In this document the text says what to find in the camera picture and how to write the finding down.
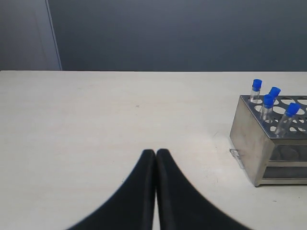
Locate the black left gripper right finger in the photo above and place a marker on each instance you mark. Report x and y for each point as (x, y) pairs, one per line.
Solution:
(181, 206)

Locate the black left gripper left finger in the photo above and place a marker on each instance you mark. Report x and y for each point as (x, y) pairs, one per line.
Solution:
(131, 207)

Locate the blue-capped tube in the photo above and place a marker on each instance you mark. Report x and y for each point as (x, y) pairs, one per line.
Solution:
(255, 91)
(274, 92)
(267, 108)
(286, 120)

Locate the stainless steel test tube rack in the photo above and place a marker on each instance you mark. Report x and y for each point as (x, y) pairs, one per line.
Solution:
(266, 157)

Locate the clear tape piece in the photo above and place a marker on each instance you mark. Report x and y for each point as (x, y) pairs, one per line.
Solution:
(236, 155)

